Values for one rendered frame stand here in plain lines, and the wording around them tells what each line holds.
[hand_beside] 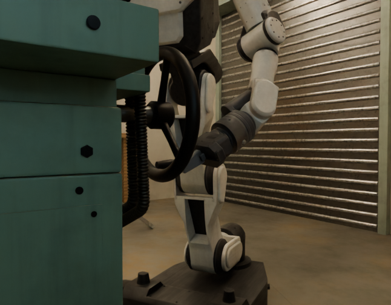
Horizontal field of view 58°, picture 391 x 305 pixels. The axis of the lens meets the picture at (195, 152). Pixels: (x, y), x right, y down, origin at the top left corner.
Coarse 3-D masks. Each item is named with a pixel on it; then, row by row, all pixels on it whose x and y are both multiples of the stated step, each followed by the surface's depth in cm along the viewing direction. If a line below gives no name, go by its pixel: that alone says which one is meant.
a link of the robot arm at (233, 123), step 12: (228, 120) 83; (240, 120) 84; (216, 132) 83; (228, 132) 83; (240, 132) 83; (204, 144) 80; (216, 144) 78; (228, 144) 81; (240, 144) 84; (216, 156) 77
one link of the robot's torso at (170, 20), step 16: (144, 0) 110; (160, 0) 108; (176, 0) 106; (192, 0) 107; (208, 0) 115; (160, 16) 112; (176, 16) 110; (192, 16) 111; (208, 16) 118; (160, 32) 114; (176, 32) 112; (192, 32) 113; (208, 32) 120; (176, 48) 117; (192, 48) 116
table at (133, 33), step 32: (0, 0) 30; (32, 0) 32; (64, 0) 33; (96, 0) 35; (0, 32) 30; (32, 32) 32; (64, 32) 33; (96, 32) 35; (128, 32) 37; (0, 64) 40; (32, 64) 40; (64, 64) 40; (96, 64) 40; (128, 64) 40; (128, 96) 68
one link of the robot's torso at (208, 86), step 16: (208, 80) 124; (208, 96) 124; (176, 112) 136; (208, 112) 125; (176, 128) 130; (208, 128) 132; (192, 176) 133; (208, 176) 131; (192, 192) 137; (208, 192) 134
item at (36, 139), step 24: (0, 120) 40; (24, 120) 41; (48, 120) 43; (72, 120) 44; (96, 120) 46; (120, 120) 48; (0, 144) 40; (24, 144) 41; (48, 144) 43; (72, 144) 45; (96, 144) 46; (120, 144) 48; (0, 168) 40; (24, 168) 42; (48, 168) 43; (72, 168) 45; (96, 168) 46; (120, 168) 48
